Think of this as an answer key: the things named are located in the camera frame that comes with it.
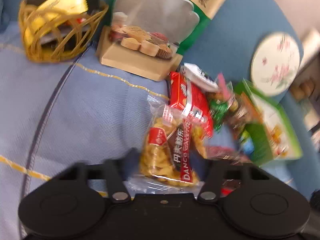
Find red biscuit packet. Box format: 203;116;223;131
169;72;214;138

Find white black snack packet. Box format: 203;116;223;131
180;63;219;93

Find black gold box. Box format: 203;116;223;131
24;0;100;47

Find green snack packet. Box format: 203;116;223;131
206;92;235;132

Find yellow woven basket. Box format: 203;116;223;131
18;0;108;63

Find pink snack packet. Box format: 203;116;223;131
217;73;232;101

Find large grain pouch bag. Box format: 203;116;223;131
97;0;226;81

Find clear bag yellow crackers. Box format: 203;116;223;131
127;96;210;194

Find green cardboard box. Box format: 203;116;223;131
234;79;303;166

